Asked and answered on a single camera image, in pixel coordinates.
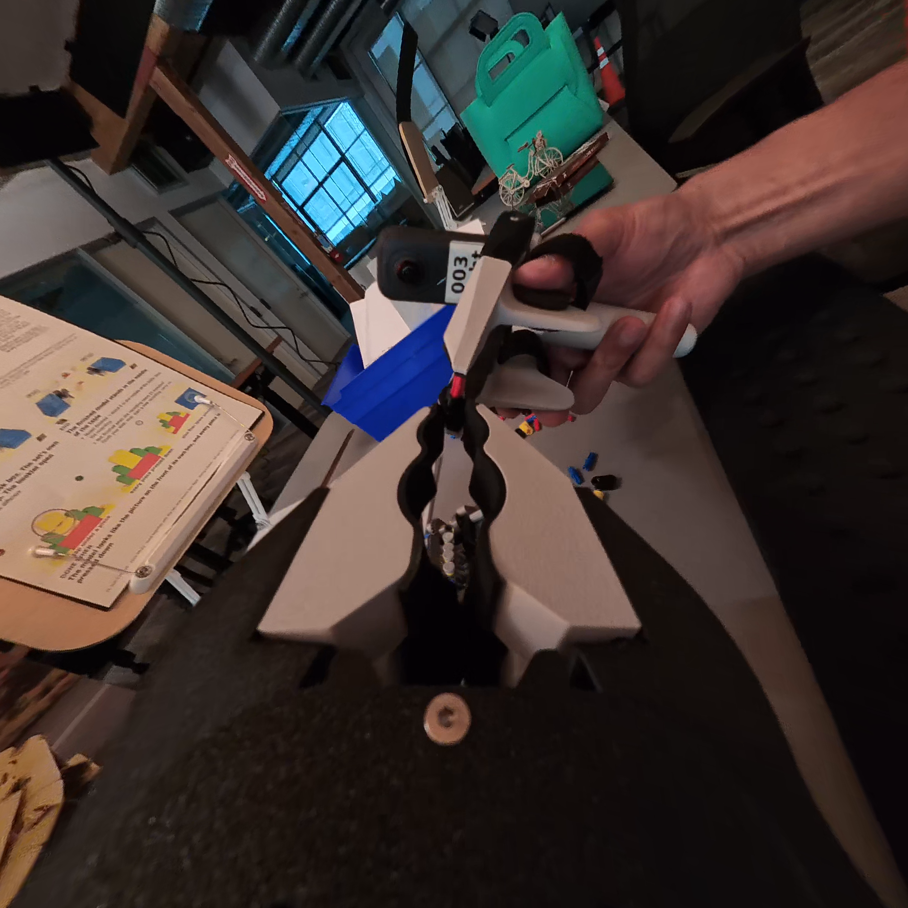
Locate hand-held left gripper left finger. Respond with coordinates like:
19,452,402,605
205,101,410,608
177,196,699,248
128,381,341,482
255,404,439,685

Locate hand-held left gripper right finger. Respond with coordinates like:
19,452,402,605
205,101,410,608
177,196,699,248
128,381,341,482
461,403,643,687

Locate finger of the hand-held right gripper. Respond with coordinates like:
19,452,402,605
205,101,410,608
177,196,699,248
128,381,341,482
443,259,515,375

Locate lego car chassis model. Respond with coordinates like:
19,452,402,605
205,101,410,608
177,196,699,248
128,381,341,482
424,500,487,604

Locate black lego set box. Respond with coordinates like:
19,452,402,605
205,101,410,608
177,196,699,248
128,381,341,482
0,660,104,908

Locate person's right hand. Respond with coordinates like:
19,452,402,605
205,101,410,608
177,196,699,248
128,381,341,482
497,190,746,427

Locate miniature white bicycle model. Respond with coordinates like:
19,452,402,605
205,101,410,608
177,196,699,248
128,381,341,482
497,130,566,208

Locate brown wooden case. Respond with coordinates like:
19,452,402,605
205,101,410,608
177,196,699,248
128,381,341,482
528,131,611,207

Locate white paper bags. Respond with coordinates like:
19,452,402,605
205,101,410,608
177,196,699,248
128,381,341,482
349,218,490,364

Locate teal flat board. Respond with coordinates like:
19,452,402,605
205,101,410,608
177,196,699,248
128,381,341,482
560,159,614,207

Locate white metal stand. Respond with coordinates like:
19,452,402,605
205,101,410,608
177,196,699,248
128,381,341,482
165,474,320,605

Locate blue plastic bin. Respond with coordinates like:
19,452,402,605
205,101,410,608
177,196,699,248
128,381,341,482
321,305,458,442

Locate beige board on stand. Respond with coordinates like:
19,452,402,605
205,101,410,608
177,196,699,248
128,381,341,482
397,121,455,221

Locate green felt bag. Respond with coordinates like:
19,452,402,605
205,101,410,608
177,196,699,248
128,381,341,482
460,10,607,182

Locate large grid window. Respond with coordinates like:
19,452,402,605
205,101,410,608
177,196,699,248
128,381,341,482
266,99,398,245

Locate orange traffic cone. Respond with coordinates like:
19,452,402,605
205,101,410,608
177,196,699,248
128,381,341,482
590,35,627,107

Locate wooden instruction board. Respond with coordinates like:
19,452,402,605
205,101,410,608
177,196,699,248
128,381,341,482
0,294,274,652

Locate black office chair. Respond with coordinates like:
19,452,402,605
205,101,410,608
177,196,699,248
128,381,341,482
617,0,824,178

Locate black perforated chair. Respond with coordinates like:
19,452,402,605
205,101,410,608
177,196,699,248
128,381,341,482
681,277,908,908

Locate wooden support beam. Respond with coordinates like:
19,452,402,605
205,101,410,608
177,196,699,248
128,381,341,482
145,60,366,302

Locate black metal pole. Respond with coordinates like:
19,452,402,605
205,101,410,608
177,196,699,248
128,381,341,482
50,159,327,434

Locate black hanging cable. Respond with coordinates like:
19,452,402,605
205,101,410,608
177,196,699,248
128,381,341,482
142,230,341,370

